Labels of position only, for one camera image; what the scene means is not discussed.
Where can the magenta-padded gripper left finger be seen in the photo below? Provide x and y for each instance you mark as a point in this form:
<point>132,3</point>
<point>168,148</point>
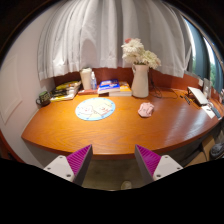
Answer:
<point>78,160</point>

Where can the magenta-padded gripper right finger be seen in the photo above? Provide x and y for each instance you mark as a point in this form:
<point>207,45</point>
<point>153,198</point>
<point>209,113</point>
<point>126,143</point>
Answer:
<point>150,160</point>

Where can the pink computer mouse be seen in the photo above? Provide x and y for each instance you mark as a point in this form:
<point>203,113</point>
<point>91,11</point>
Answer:
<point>146,109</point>

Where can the round cartoon print mouse pad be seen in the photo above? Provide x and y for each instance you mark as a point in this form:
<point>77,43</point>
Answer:
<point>95,109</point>

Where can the thick dark book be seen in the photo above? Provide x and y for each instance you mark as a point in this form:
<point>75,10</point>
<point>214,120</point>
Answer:
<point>63,93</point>

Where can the reddish brown book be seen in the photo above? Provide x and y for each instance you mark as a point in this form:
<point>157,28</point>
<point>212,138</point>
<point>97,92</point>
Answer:
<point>87,91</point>

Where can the dark green mug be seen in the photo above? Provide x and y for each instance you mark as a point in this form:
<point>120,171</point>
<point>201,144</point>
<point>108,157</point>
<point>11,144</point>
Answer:
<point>43,98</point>

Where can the thin dark book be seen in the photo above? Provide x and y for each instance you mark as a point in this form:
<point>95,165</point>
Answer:
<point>63,90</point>

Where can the orange cover book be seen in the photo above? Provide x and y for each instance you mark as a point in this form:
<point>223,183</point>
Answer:
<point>124,90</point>

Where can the yellow and black book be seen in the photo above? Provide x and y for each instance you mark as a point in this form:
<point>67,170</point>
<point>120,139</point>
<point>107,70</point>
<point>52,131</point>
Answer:
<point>66,85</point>

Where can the white ceramic pitcher vase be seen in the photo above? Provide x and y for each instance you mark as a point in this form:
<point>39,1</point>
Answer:
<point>140,81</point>

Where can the clear spray bottle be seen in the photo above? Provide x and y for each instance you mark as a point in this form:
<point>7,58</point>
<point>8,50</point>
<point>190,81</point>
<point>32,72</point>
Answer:
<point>94,81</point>

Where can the white tilted laptop stand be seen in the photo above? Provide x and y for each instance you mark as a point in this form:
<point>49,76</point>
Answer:
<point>198,95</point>

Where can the cream lidded tumbler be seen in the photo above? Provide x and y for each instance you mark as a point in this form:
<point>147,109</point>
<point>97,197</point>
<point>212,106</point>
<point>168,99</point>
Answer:
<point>86,78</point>

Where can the white flower bouquet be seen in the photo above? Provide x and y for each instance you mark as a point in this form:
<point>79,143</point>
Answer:
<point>138,53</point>

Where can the window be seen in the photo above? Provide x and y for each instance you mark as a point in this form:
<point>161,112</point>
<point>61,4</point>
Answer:
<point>203,56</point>

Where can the white curtain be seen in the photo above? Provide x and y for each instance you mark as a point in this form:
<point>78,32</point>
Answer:
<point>100,33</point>

